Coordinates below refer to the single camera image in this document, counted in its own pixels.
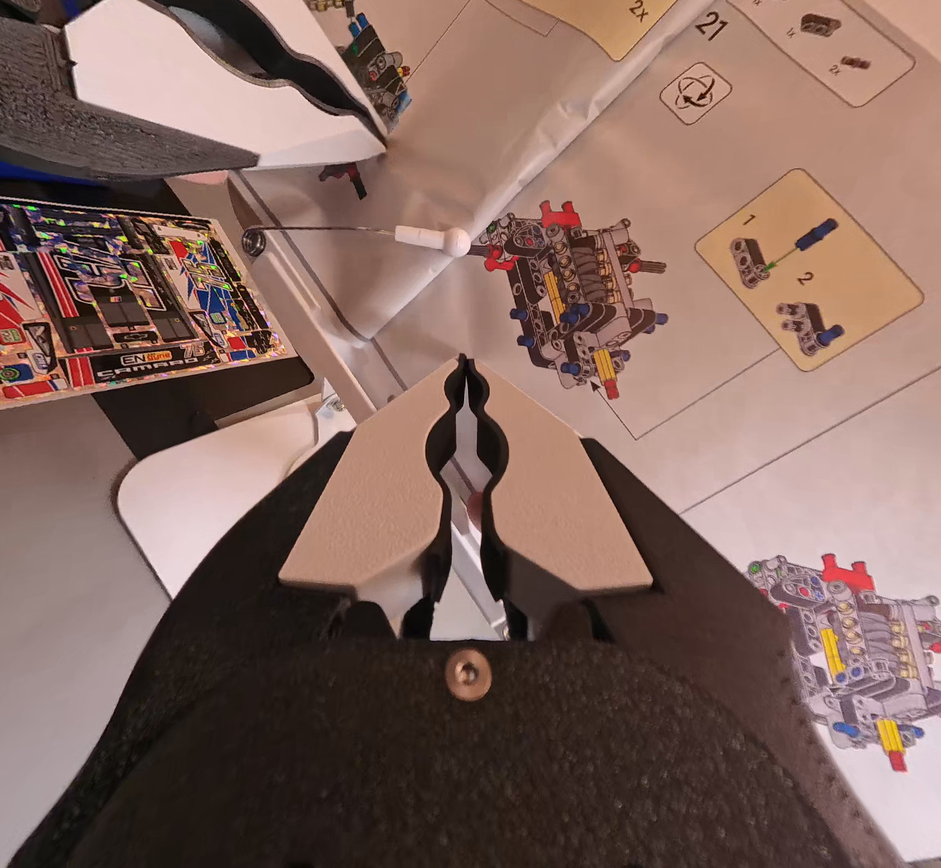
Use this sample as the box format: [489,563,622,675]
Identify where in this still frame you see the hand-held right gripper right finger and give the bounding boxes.
[468,360,655,637]

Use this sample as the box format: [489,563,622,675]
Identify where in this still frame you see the white book stand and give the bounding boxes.
[116,170,508,643]

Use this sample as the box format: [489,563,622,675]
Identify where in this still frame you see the holographic sticker sheet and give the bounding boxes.
[0,198,297,410]

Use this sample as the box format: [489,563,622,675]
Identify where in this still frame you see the lego instruction booklet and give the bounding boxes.
[228,0,941,868]

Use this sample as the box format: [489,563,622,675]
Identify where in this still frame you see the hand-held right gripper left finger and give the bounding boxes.
[278,357,467,637]

